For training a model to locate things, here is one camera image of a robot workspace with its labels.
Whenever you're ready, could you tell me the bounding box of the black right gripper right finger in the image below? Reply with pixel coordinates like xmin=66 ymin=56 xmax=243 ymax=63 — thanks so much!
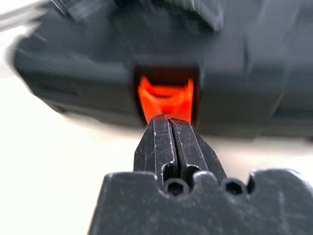
xmin=169 ymin=117 xmax=227 ymax=183

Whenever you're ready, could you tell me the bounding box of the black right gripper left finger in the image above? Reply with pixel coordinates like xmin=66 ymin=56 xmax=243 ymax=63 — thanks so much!
xmin=133 ymin=116 xmax=176 ymax=178

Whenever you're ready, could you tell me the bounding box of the orange tool case latch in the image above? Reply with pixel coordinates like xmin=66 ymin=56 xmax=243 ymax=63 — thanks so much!
xmin=136 ymin=76 xmax=196 ymax=125

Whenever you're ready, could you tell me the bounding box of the black plastic tool case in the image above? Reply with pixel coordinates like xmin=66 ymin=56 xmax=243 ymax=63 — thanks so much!
xmin=9 ymin=0 xmax=313 ymax=142

